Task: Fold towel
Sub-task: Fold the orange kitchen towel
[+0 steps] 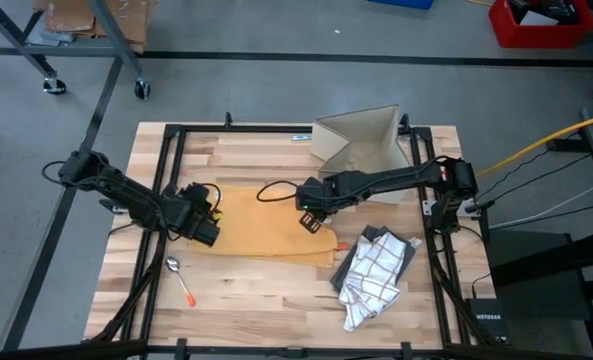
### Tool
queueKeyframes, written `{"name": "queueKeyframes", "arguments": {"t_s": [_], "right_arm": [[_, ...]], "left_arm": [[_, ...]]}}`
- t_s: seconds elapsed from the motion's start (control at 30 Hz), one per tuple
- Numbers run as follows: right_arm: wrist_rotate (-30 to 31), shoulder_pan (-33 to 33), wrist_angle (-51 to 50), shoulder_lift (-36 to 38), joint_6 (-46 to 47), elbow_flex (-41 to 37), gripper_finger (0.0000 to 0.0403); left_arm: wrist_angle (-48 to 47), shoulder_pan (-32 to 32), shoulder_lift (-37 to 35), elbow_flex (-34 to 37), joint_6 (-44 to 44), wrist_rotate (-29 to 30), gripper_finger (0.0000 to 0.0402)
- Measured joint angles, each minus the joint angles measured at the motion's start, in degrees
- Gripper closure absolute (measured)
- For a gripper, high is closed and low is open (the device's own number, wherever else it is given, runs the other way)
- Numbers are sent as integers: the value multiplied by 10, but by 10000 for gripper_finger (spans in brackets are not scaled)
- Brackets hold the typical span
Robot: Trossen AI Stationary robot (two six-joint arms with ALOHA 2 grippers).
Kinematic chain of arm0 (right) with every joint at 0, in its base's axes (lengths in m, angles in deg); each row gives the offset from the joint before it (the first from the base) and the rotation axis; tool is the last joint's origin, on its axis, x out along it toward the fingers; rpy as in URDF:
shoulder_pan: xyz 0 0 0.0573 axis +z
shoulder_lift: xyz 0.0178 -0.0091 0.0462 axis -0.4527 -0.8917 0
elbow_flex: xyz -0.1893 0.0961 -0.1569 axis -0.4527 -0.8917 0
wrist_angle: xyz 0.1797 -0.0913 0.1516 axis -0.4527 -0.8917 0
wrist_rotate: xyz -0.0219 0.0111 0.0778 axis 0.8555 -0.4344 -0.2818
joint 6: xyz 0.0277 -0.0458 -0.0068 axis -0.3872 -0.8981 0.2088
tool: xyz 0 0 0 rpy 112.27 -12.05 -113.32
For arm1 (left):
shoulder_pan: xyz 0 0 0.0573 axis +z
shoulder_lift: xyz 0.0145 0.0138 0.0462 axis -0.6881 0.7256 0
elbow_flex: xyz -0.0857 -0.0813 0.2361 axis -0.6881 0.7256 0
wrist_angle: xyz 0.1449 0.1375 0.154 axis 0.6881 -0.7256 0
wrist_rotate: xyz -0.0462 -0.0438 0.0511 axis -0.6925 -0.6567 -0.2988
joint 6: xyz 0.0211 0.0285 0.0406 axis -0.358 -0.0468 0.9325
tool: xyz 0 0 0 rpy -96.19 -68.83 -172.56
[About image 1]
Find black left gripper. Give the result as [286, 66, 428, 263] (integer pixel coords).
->
[168, 182, 223, 248]

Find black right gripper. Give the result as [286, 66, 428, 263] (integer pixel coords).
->
[295, 177, 345, 235]

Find mustard yellow towel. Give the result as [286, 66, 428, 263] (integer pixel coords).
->
[189, 183, 339, 269]

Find dark grey towel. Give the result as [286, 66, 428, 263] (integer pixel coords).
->
[329, 224, 418, 295]

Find white checked towel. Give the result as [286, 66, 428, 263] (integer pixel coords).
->
[337, 231, 408, 333]

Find beige fabric storage box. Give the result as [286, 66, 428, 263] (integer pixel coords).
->
[309, 103, 413, 206]

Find silver metal spoon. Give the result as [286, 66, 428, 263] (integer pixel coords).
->
[165, 255, 198, 308]

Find grey metal wheeled cart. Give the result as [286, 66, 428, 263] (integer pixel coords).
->
[0, 0, 152, 100]

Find blue plastic bin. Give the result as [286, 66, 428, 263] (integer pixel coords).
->
[365, 0, 435, 10]

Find brown cardboard sheets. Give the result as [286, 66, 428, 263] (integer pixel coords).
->
[31, 0, 157, 55]

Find red plastic bin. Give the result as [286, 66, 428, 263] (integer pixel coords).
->
[487, 0, 593, 50]

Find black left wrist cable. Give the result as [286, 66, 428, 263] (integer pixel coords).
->
[198, 182, 224, 212]

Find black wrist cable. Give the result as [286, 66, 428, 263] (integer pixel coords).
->
[198, 182, 224, 212]
[255, 179, 302, 204]

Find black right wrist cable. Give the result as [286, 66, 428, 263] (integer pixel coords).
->
[255, 179, 302, 204]

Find black aluminium table frame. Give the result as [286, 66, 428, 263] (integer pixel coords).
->
[83, 112, 502, 360]

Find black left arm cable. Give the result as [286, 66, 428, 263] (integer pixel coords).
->
[41, 159, 70, 189]

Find black Netgear network switch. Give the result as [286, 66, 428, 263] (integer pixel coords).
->
[464, 297, 511, 346]

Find black floor cable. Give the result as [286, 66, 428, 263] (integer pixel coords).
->
[538, 200, 593, 225]
[475, 152, 593, 202]

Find white floor cable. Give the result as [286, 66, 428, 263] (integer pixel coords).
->
[490, 182, 593, 230]

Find yellow cable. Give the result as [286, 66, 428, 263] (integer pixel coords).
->
[473, 109, 593, 179]

